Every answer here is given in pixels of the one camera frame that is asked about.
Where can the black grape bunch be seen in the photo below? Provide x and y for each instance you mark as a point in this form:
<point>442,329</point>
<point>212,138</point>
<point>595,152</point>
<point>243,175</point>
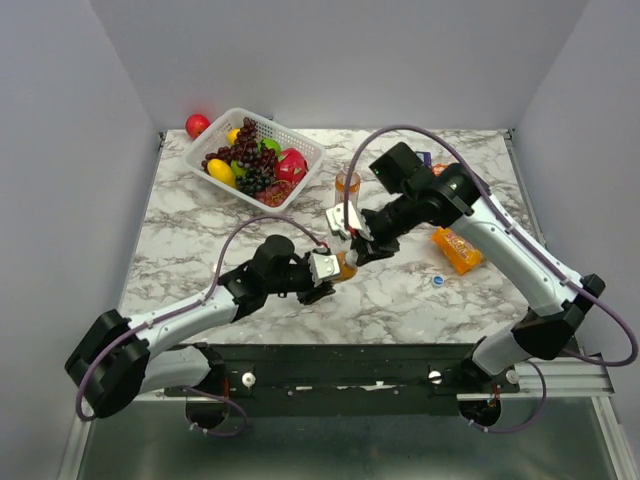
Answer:
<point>253,182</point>

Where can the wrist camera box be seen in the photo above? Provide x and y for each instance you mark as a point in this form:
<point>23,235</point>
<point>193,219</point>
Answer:
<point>324,267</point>
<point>347,222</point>

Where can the yellow lemon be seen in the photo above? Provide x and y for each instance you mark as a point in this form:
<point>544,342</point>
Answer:
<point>232,136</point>

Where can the orange snack bag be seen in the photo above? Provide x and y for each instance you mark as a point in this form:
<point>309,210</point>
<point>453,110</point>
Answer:
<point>461,254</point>

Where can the blue white bottle cap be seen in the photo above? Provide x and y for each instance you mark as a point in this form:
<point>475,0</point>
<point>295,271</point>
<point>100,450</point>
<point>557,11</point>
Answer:
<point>437,281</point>

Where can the small orange juice bottle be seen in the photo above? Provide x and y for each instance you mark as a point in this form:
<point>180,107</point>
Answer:
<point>347,270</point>

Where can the pink dragon fruit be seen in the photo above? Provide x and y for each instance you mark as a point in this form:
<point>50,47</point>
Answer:
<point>291,166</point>

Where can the dark purple grape bunch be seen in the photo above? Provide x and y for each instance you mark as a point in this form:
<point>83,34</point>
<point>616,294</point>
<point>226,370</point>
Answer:
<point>246,153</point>

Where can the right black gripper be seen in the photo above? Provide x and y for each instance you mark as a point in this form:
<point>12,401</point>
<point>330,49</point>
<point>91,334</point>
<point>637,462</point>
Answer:
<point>369,251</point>

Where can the green apple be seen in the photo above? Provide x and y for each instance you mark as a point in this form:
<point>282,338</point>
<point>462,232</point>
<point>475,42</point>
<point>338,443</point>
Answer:
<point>270,144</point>

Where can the aluminium frame rail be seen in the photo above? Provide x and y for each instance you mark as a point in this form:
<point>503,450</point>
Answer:
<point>563,378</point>

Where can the orange razor package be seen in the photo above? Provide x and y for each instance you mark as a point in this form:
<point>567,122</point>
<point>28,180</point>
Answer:
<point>438,169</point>

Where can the tall orange drink bottle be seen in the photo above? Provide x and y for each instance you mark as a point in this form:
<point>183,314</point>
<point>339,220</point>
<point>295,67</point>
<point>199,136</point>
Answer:
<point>342,186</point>

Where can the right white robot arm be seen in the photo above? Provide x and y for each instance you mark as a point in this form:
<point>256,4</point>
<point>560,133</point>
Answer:
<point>558,297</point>

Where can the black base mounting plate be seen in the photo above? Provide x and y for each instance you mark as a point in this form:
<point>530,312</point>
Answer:
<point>412,400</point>

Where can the blue toothpaste box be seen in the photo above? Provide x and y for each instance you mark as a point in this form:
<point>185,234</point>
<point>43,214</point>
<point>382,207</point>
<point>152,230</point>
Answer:
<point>425,157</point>

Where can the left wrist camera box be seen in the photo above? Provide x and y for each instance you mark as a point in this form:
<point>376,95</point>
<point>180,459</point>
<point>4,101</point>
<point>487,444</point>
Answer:
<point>324,267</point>

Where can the red apple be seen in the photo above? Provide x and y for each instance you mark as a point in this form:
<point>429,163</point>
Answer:
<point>195,125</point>

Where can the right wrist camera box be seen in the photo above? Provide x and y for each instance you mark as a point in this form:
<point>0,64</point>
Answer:
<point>347,222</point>

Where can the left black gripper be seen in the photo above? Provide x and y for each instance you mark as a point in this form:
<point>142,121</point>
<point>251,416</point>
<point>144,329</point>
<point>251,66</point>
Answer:
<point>313,294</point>

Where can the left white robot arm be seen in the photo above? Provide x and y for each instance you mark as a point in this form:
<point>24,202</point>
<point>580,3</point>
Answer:
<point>110,363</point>

